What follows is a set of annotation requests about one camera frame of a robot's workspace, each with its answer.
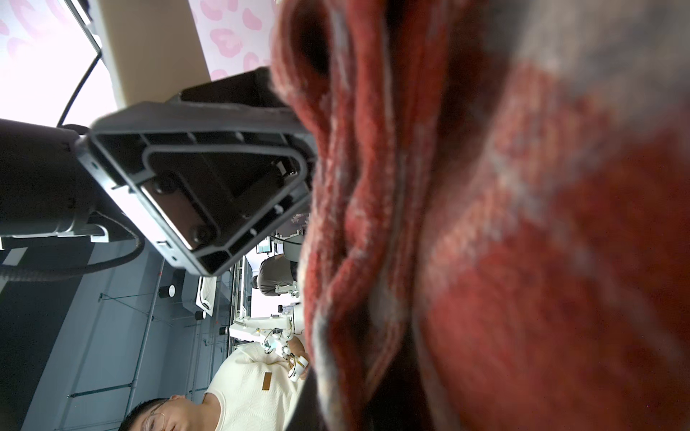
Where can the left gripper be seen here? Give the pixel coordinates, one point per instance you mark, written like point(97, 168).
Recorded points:
point(205, 176)

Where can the red plaid skirt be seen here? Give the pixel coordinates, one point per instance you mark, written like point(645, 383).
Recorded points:
point(499, 237)

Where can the person in background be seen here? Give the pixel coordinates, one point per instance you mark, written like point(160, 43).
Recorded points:
point(277, 276)

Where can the person in white shirt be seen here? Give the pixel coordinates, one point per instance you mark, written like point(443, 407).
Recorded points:
point(250, 391)

